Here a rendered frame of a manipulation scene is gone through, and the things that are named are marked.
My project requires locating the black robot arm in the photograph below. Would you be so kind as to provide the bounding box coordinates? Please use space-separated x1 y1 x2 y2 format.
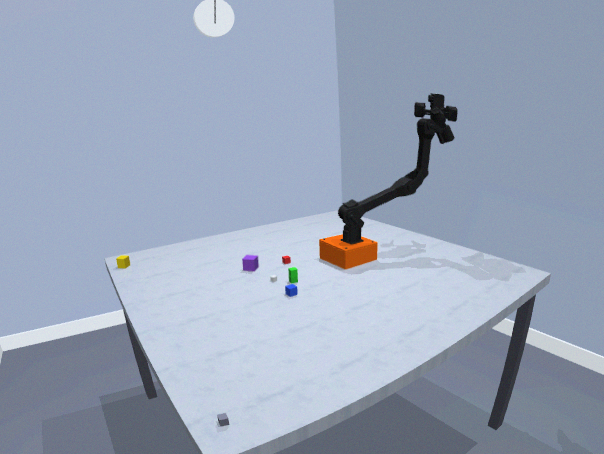
338 93 454 245

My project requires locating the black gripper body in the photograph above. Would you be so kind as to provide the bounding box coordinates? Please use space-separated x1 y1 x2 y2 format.
414 102 458 122

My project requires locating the yellow cube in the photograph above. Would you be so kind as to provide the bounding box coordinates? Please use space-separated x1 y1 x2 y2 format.
116 256 131 268

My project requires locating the blue block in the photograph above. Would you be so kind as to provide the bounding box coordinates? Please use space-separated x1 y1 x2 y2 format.
285 284 298 297

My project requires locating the purple block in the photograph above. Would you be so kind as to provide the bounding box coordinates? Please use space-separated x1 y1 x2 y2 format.
242 255 259 271

